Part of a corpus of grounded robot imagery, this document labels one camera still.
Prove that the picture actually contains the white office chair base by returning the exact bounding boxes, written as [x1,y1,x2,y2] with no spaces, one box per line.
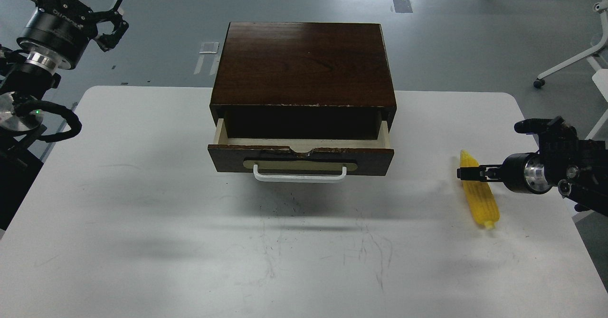
[519,0,607,139]

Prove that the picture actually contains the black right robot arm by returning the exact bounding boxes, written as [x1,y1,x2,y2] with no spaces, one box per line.
[456,116,608,215]

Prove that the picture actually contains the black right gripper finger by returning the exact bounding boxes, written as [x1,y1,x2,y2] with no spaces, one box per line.
[457,173,502,183]
[456,164,502,176]

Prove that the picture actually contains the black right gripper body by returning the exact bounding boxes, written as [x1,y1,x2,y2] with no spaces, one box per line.
[500,153,553,194]

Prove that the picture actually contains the yellow plastic corn cob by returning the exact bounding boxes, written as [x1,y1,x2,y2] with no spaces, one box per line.
[462,180,500,231]

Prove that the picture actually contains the wooden drawer with white handle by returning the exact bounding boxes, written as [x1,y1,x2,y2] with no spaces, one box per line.
[207,119,395,183]

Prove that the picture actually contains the white floor tape marks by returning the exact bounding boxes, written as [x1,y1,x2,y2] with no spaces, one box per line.
[193,41,221,76]

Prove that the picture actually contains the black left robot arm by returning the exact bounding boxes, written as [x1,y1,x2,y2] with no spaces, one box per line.
[0,0,129,231]

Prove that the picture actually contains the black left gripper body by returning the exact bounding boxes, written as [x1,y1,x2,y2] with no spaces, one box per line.
[17,0,98,70]

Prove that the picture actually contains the dark wooden cabinet box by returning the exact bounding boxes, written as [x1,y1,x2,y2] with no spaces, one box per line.
[210,21,397,140]

